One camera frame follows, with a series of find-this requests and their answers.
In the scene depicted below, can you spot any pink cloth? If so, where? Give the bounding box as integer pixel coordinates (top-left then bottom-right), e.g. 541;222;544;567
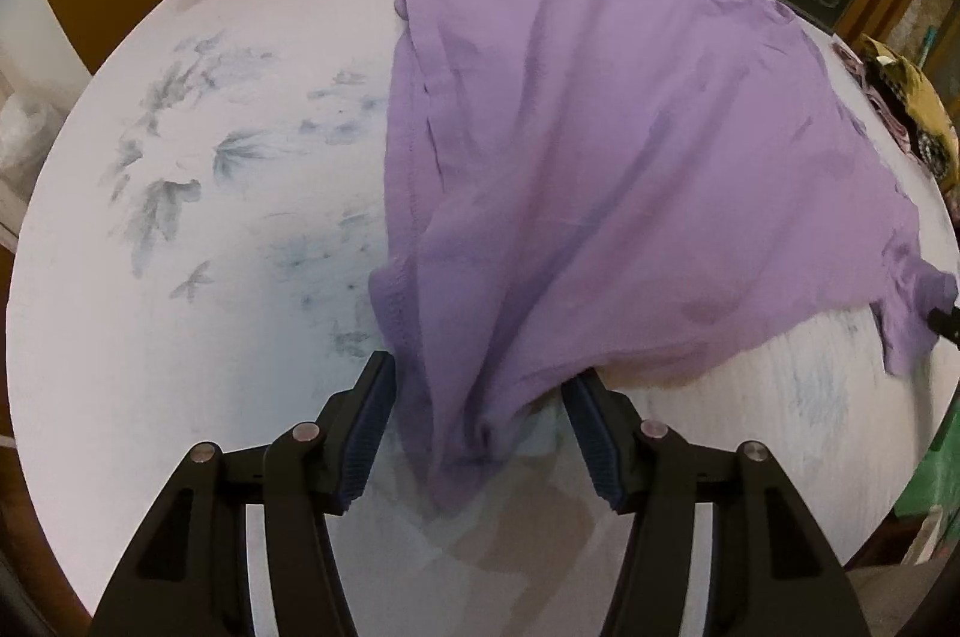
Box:
832;41;912;154

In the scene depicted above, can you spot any floral tablecloth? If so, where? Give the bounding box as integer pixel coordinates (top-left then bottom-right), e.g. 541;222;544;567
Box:
6;0;960;637

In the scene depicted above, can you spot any yellow patterned cloth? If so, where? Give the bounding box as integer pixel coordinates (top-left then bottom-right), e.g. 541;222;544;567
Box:
859;33;960;188

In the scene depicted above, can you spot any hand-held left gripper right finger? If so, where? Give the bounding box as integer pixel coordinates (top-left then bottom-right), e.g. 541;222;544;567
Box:
561;371;875;637

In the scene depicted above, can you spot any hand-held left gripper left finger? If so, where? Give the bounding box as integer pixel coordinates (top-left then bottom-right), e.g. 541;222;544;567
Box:
90;350;398;637

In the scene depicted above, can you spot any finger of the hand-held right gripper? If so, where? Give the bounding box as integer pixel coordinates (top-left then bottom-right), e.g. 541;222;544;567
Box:
926;299;960;349

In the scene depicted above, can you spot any white crumpled cloth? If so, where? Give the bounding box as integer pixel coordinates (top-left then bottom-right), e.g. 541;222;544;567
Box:
0;89;68;203

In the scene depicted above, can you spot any green bag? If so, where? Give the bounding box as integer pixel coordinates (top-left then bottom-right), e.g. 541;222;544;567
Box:
892;427;960;518

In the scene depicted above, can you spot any purple t-shirt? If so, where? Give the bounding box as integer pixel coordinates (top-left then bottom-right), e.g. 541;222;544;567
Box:
367;0;959;518

